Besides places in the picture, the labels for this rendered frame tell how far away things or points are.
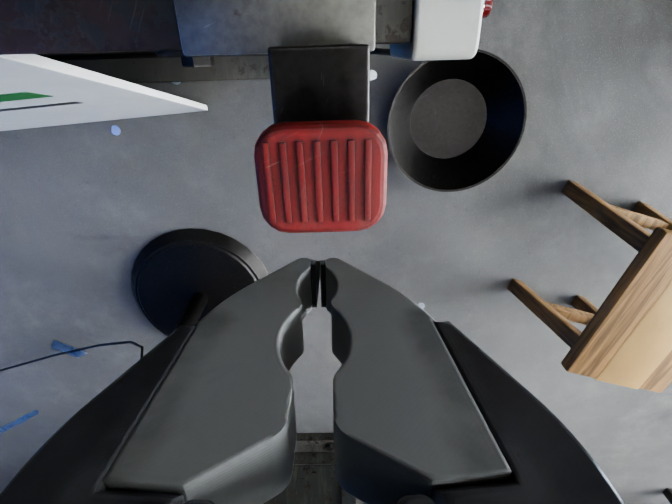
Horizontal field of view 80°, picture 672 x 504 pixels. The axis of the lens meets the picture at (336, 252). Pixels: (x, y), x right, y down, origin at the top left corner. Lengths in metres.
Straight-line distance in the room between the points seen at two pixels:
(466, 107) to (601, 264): 0.60
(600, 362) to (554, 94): 0.59
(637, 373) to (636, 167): 0.50
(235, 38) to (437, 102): 0.72
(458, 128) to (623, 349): 0.59
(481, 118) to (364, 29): 0.74
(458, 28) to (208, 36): 0.18
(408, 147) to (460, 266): 0.38
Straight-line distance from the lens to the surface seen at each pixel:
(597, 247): 1.30
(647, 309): 1.00
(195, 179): 1.06
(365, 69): 0.26
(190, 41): 0.34
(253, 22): 0.33
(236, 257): 1.08
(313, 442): 1.53
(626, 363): 1.07
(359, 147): 0.21
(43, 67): 0.53
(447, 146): 1.03
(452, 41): 0.35
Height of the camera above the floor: 0.97
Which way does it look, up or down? 63 degrees down
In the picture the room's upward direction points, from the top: 178 degrees clockwise
